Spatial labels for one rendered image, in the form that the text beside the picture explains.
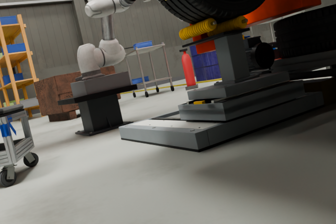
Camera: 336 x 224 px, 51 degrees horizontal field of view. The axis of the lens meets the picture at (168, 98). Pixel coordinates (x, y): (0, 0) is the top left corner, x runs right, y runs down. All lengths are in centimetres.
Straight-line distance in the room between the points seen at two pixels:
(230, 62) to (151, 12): 979
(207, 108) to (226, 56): 29
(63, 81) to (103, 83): 208
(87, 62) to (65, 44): 739
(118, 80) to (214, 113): 132
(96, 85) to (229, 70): 122
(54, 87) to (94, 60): 196
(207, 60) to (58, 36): 480
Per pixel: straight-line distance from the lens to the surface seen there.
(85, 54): 280
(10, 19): 763
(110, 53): 287
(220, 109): 149
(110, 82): 269
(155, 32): 1132
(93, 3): 222
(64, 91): 469
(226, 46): 170
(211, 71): 678
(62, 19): 1031
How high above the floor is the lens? 34
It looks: 4 degrees down
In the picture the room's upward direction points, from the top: 12 degrees counter-clockwise
